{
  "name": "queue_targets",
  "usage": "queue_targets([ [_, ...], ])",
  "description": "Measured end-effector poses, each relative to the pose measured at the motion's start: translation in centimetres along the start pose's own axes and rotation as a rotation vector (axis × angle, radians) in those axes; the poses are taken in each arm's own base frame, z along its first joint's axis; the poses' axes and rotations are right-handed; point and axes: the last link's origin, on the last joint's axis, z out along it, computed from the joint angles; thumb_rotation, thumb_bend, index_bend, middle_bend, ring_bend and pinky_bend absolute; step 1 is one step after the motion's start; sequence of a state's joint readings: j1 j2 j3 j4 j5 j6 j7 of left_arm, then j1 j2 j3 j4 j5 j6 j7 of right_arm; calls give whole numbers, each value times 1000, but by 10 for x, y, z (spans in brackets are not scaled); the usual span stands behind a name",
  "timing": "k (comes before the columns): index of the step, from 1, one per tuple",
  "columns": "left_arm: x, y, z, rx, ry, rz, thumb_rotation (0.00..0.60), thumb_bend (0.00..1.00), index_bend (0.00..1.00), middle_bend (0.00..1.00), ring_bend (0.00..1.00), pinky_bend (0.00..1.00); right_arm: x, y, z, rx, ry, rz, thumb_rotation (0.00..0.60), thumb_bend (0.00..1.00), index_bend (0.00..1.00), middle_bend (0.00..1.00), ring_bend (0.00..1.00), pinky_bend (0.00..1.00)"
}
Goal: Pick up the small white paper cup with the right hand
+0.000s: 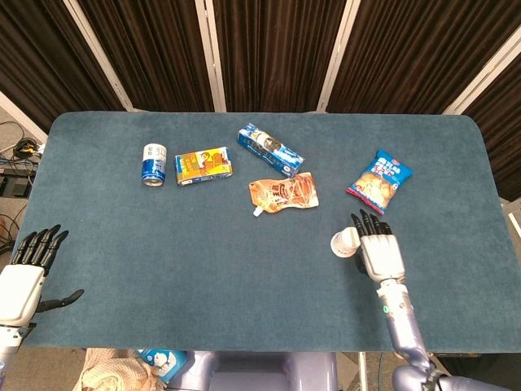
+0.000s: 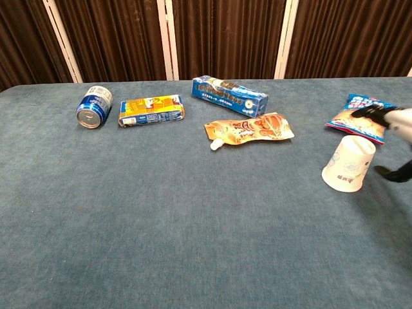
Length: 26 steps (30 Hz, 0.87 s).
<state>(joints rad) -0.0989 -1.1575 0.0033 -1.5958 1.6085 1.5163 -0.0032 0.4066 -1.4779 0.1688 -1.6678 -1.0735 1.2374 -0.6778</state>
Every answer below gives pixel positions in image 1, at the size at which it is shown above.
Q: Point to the white partition post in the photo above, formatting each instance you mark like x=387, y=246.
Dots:
x=484, y=73
x=211, y=57
x=22, y=116
x=338, y=57
x=99, y=57

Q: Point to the orange spout pouch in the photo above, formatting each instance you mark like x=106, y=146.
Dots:
x=285, y=193

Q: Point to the blue chip bag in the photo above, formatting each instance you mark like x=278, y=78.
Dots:
x=378, y=183

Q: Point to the silver purple right robot arm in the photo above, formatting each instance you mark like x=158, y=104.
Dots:
x=403, y=326

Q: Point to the beige knitted cloth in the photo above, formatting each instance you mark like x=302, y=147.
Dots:
x=110, y=372

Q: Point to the dark brown curtain panel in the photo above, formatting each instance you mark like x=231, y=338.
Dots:
x=500, y=134
x=150, y=53
x=40, y=57
x=415, y=53
x=277, y=53

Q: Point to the white paper cup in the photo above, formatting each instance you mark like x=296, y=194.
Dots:
x=345, y=243

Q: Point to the white frame piece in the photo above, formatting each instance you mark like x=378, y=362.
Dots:
x=513, y=220

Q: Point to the yellow blue snack box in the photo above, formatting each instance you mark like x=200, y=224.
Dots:
x=203, y=166

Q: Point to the blue white drink can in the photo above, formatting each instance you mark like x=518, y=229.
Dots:
x=154, y=165

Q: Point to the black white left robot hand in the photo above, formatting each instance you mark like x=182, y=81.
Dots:
x=18, y=293

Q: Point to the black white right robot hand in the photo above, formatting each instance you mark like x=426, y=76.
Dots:
x=382, y=256

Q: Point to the white table leg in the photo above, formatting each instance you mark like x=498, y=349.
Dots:
x=363, y=372

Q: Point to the teal felt-covered table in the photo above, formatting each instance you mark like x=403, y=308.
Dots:
x=203, y=264

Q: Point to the black power box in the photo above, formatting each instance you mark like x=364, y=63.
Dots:
x=14, y=183

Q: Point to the purple robot torso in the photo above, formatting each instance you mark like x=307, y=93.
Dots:
x=260, y=372

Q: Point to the blue cartoon print box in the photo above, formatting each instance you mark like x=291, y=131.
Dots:
x=165, y=362

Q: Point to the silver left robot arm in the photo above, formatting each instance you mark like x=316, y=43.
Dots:
x=10, y=342

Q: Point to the long blue white carton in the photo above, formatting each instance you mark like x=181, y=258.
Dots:
x=268, y=150

